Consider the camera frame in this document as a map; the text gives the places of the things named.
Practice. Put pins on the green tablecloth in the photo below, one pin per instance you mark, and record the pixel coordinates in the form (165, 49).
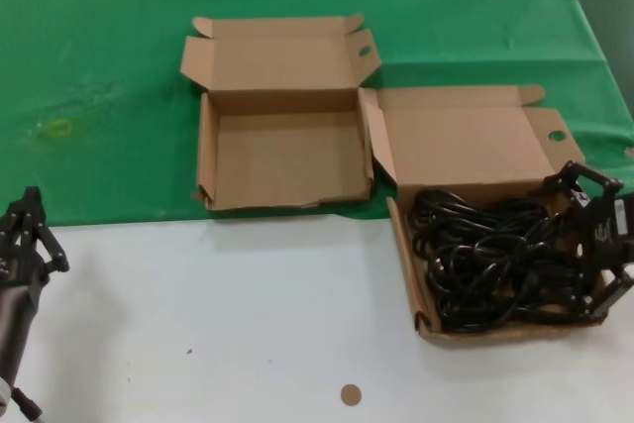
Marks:
(99, 46)

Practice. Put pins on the cardboard box with oval hole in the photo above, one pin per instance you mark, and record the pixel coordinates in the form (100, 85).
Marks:
(287, 160)

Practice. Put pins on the round brown sticker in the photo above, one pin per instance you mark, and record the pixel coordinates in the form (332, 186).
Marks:
(351, 395)

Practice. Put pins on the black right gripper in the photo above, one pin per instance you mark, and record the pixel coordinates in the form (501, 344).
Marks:
(602, 240)

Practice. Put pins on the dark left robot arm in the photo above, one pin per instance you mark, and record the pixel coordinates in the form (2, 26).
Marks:
(12, 339)

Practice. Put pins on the cardboard box with round hole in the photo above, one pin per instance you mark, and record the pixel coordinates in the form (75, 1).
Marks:
(460, 136)

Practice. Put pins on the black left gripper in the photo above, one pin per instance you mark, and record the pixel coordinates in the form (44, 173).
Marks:
(15, 264)

